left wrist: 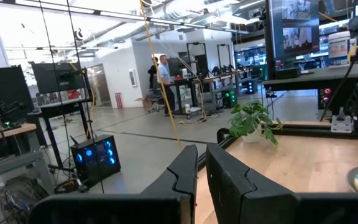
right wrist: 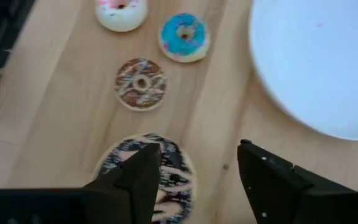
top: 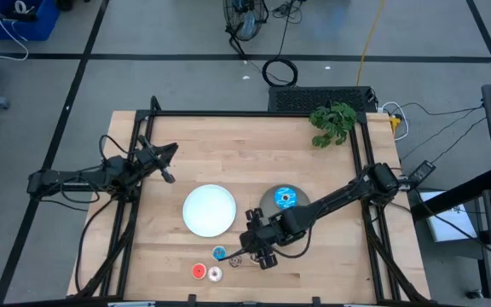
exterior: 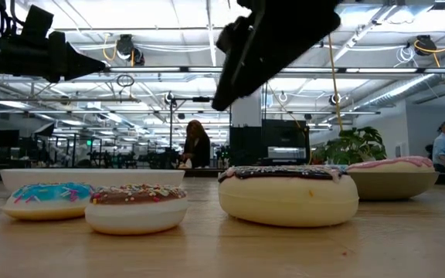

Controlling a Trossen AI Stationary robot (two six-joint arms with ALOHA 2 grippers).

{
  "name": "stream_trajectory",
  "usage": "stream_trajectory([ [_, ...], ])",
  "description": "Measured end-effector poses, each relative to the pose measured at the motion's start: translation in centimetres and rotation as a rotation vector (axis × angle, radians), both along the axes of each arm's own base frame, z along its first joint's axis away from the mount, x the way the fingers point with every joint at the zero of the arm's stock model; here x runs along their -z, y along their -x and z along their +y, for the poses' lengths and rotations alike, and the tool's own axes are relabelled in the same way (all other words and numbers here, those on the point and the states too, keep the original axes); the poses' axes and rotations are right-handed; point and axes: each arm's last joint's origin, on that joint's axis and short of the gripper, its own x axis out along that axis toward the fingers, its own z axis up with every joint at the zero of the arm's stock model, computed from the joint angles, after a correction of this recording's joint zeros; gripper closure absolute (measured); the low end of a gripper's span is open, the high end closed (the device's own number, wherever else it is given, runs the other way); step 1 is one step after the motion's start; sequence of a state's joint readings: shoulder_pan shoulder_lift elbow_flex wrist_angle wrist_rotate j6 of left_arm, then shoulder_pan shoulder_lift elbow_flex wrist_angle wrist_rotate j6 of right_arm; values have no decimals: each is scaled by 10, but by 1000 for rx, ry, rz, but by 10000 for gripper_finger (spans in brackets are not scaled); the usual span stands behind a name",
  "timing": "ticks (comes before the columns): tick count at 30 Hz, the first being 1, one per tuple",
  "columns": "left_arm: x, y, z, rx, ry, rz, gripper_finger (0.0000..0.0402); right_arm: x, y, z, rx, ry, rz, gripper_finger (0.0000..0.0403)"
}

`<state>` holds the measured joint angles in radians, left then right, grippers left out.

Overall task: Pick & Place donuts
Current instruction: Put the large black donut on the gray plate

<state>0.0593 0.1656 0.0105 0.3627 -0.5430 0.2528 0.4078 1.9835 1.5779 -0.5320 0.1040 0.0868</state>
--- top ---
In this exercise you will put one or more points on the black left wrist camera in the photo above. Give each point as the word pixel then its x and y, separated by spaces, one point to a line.
pixel 146 158

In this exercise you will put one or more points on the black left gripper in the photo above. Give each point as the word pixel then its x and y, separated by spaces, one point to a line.
pixel 166 175

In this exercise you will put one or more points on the grey-beige shallow bowl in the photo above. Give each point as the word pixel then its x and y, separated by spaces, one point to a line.
pixel 267 198

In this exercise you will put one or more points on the green potted plant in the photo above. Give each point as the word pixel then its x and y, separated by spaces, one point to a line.
pixel 333 123

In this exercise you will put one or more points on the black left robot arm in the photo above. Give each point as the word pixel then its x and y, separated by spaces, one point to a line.
pixel 58 179

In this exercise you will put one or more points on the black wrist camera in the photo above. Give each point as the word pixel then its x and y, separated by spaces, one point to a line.
pixel 246 242
pixel 146 158

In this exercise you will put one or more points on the black aluminium table frame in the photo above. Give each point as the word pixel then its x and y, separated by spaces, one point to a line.
pixel 250 113

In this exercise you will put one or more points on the large blue plastic bin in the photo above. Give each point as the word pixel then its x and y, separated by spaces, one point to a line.
pixel 36 25

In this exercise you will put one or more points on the small blue-iced sprinkle donut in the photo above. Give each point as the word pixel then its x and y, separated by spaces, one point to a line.
pixel 215 250

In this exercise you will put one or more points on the large chocolate-iced donut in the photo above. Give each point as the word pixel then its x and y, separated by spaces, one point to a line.
pixel 254 258

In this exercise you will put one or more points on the black caster wheel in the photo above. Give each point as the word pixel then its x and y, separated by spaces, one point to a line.
pixel 473 294

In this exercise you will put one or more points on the black power adapter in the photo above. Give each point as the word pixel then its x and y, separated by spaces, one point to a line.
pixel 422 170

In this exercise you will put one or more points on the small red-iced donut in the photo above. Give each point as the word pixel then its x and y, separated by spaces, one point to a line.
pixel 195 268

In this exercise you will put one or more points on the yellow power plug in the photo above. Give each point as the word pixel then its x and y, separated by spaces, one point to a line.
pixel 394 123

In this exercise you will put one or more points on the small chocolate sprinkle donut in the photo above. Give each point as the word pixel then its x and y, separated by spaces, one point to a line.
pixel 232 259

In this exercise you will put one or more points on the round white plate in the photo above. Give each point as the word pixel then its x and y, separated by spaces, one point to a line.
pixel 209 211

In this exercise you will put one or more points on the black floor fan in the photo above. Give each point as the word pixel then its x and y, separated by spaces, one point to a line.
pixel 245 19

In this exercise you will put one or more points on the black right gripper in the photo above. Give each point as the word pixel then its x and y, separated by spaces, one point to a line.
pixel 267 236

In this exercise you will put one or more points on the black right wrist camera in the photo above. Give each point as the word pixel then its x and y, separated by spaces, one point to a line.
pixel 246 242

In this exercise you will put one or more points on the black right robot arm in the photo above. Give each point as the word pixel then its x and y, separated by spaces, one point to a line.
pixel 335 196

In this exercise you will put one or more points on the small white-iced donut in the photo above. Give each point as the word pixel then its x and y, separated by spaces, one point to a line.
pixel 211 271

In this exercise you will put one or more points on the large blue-iced donut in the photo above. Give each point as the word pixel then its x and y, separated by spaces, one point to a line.
pixel 279 200

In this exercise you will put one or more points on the black desk bar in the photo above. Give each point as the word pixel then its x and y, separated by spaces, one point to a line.
pixel 454 196

